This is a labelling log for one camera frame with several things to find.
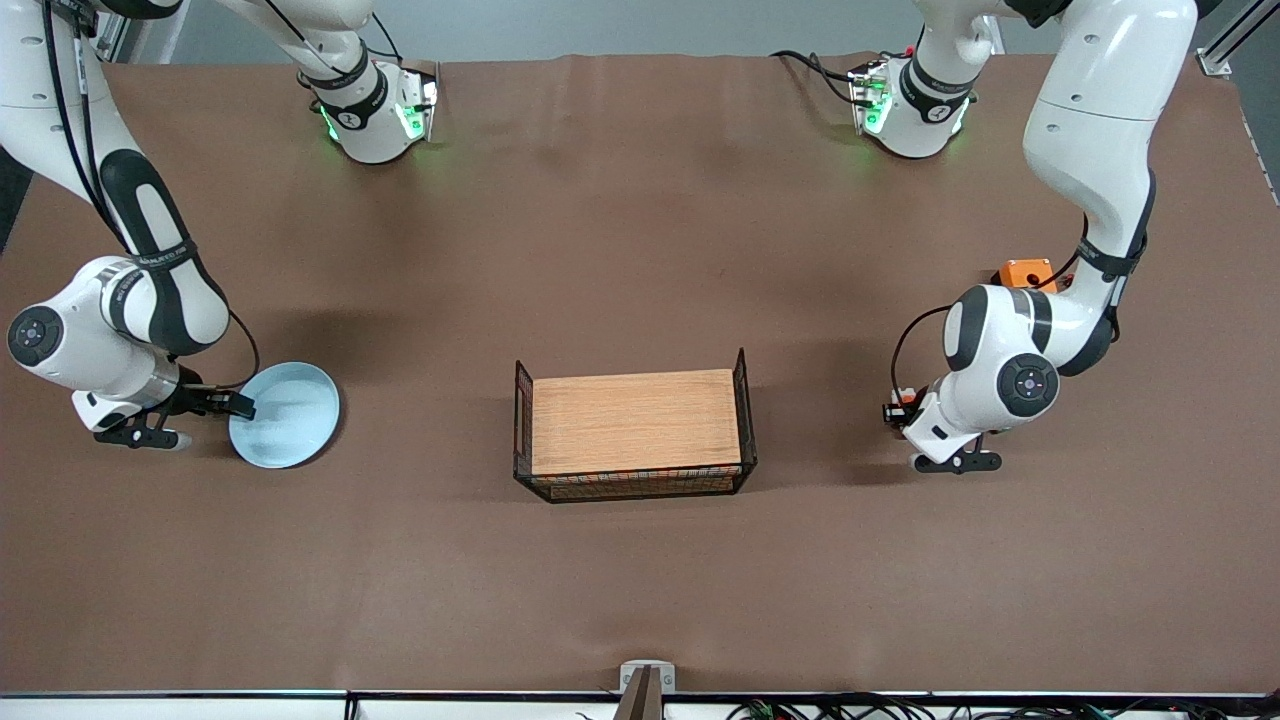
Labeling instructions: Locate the light blue round plate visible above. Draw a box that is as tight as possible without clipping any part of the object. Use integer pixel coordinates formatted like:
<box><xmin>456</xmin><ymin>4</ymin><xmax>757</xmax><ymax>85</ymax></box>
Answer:
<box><xmin>228</xmin><ymin>361</ymin><xmax>342</xmax><ymax>470</ymax></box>

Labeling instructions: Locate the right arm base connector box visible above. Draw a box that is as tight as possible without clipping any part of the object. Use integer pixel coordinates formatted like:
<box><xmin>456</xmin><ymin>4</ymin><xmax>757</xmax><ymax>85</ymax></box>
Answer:
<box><xmin>395</xmin><ymin>62</ymin><xmax>441</xmax><ymax>142</ymax></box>

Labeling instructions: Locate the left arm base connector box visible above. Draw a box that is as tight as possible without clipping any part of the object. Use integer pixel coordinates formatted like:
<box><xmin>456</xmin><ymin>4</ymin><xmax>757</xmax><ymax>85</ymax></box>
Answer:
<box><xmin>849</xmin><ymin>58</ymin><xmax>893</xmax><ymax>137</ymax></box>

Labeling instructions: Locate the orange push-button box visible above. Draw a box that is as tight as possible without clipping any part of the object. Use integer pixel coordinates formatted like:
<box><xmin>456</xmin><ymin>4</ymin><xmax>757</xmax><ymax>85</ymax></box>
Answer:
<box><xmin>992</xmin><ymin>259</ymin><xmax>1059</xmax><ymax>294</ymax></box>

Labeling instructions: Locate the brown table cover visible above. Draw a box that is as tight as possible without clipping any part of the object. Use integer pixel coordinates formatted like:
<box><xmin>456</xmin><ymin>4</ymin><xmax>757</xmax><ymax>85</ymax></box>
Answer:
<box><xmin>0</xmin><ymin>50</ymin><xmax>1280</xmax><ymax>696</ymax></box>

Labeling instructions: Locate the wooden board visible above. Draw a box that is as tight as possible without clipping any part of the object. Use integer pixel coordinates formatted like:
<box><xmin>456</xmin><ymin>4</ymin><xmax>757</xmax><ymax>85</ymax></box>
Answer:
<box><xmin>531</xmin><ymin>369</ymin><xmax>745</xmax><ymax>476</ymax></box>

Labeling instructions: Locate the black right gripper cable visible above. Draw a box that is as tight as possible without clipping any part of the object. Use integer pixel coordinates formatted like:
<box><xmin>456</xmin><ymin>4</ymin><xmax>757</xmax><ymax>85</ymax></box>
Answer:
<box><xmin>40</xmin><ymin>0</ymin><xmax>263</xmax><ymax>393</ymax></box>

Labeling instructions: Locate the black wire basket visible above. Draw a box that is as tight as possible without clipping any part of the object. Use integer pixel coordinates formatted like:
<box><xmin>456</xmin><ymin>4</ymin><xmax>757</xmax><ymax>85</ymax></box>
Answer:
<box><xmin>513</xmin><ymin>347</ymin><xmax>758</xmax><ymax>504</ymax></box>

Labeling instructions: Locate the black cable bundle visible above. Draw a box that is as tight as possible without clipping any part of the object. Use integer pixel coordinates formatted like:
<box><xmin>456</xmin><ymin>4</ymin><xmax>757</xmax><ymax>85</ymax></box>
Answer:
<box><xmin>725</xmin><ymin>694</ymin><xmax>1280</xmax><ymax>720</ymax></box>

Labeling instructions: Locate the white table edge rail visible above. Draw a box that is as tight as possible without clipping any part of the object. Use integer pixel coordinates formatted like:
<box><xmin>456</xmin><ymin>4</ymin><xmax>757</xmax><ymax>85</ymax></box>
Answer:
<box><xmin>0</xmin><ymin>690</ymin><xmax>1280</xmax><ymax>720</ymax></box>

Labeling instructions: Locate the black left arm base cable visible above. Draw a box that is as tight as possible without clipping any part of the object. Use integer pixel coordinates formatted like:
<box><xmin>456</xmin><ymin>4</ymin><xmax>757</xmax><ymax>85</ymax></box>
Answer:
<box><xmin>770</xmin><ymin>48</ymin><xmax>863</xmax><ymax>107</ymax></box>

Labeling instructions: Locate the black arm base cable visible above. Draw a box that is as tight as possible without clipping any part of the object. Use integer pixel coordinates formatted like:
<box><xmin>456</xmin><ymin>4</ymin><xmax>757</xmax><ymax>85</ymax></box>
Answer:
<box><xmin>330</xmin><ymin>0</ymin><xmax>403</xmax><ymax>65</ymax></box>
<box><xmin>770</xmin><ymin>48</ymin><xmax>863</xmax><ymax>107</ymax></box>

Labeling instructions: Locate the grey metal mount bracket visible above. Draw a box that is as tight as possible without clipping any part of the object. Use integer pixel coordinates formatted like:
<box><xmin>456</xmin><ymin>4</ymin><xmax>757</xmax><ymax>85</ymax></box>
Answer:
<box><xmin>620</xmin><ymin>660</ymin><xmax>676</xmax><ymax>696</ymax></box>

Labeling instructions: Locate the aluminium frame profile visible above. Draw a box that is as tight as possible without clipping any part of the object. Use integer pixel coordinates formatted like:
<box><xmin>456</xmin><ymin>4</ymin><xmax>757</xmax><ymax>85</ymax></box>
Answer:
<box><xmin>85</xmin><ymin>0</ymin><xmax>136</xmax><ymax>63</ymax></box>
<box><xmin>1195</xmin><ymin>0</ymin><xmax>1280</xmax><ymax>77</ymax></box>

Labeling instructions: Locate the grey camera pole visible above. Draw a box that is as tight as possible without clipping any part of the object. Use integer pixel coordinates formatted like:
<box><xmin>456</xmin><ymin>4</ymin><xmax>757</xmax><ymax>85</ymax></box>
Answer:
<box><xmin>612</xmin><ymin>668</ymin><xmax>666</xmax><ymax>720</ymax></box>

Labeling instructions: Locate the black right arm base cable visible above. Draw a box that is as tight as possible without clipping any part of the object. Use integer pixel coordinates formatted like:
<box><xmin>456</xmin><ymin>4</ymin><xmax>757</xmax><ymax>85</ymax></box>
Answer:
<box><xmin>330</xmin><ymin>0</ymin><xmax>403</xmax><ymax>65</ymax></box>

